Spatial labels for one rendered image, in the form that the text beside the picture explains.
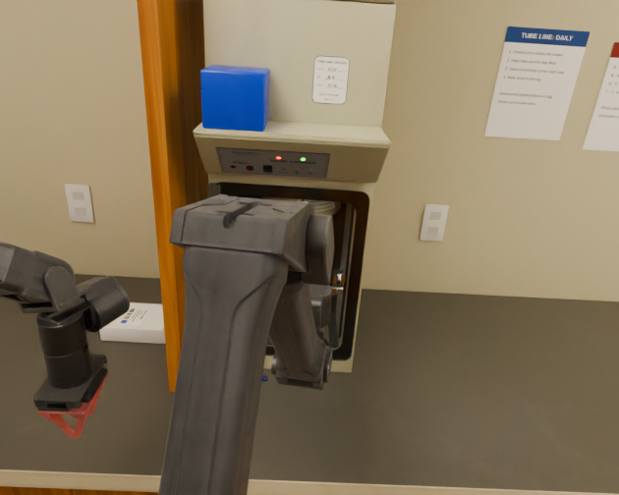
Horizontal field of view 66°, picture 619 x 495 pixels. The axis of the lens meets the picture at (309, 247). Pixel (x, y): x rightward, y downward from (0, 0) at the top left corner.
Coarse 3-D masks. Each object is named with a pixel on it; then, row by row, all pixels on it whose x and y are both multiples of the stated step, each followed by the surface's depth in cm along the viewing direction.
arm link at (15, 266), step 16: (0, 256) 57; (16, 256) 58; (32, 256) 60; (48, 256) 62; (0, 272) 57; (16, 272) 58; (32, 272) 60; (0, 288) 57; (16, 288) 58; (32, 288) 60
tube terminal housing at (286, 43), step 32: (224, 0) 78; (256, 0) 78; (288, 0) 78; (320, 0) 79; (224, 32) 80; (256, 32) 81; (288, 32) 81; (320, 32) 81; (352, 32) 81; (384, 32) 81; (224, 64) 83; (256, 64) 83; (288, 64) 83; (352, 64) 83; (384, 64) 83; (288, 96) 85; (352, 96) 85; (384, 96) 85; (352, 352) 109
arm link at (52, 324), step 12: (84, 300) 68; (48, 312) 65; (60, 312) 65; (72, 312) 65; (84, 312) 68; (48, 324) 63; (60, 324) 63; (72, 324) 64; (84, 324) 69; (48, 336) 63; (60, 336) 63; (72, 336) 64; (84, 336) 67; (48, 348) 64; (60, 348) 64; (72, 348) 65
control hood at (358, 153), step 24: (216, 144) 79; (240, 144) 78; (264, 144) 78; (288, 144) 78; (312, 144) 78; (336, 144) 77; (360, 144) 77; (384, 144) 77; (216, 168) 86; (336, 168) 85; (360, 168) 84
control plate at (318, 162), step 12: (228, 156) 82; (240, 156) 82; (252, 156) 82; (264, 156) 82; (288, 156) 81; (300, 156) 81; (312, 156) 81; (324, 156) 81; (228, 168) 86; (240, 168) 86; (276, 168) 85; (288, 168) 85; (300, 168) 85; (312, 168) 85; (324, 168) 84
